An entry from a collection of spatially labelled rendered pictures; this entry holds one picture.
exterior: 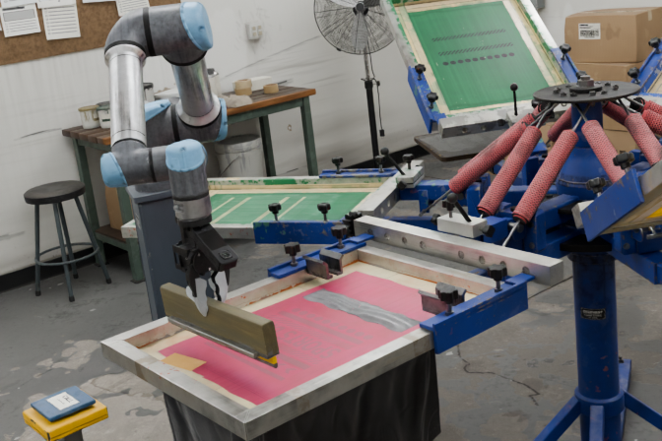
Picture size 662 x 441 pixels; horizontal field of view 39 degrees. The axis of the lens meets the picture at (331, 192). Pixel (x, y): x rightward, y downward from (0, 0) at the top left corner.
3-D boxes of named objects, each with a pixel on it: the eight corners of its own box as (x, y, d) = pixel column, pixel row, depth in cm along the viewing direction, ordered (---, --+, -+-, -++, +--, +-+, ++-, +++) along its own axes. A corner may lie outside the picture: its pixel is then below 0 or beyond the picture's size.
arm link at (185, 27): (175, 118, 268) (141, -4, 220) (228, 111, 269) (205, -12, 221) (178, 155, 263) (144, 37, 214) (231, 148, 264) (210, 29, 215)
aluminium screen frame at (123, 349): (247, 442, 171) (244, 423, 170) (102, 356, 215) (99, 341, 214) (525, 302, 217) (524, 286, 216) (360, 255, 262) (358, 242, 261)
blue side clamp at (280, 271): (282, 297, 241) (278, 272, 239) (270, 293, 245) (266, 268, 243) (368, 263, 259) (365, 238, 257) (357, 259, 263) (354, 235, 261)
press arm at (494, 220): (464, 255, 241) (463, 236, 240) (447, 251, 246) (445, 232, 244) (508, 236, 251) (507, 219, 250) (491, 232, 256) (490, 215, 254)
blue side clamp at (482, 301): (437, 354, 199) (434, 324, 197) (421, 348, 202) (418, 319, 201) (528, 308, 216) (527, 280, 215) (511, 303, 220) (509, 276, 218)
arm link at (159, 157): (154, 141, 205) (149, 152, 194) (205, 134, 205) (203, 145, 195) (160, 176, 207) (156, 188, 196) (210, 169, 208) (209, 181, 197)
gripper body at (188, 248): (205, 261, 203) (197, 208, 200) (227, 269, 197) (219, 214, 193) (174, 272, 199) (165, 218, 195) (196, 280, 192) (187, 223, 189)
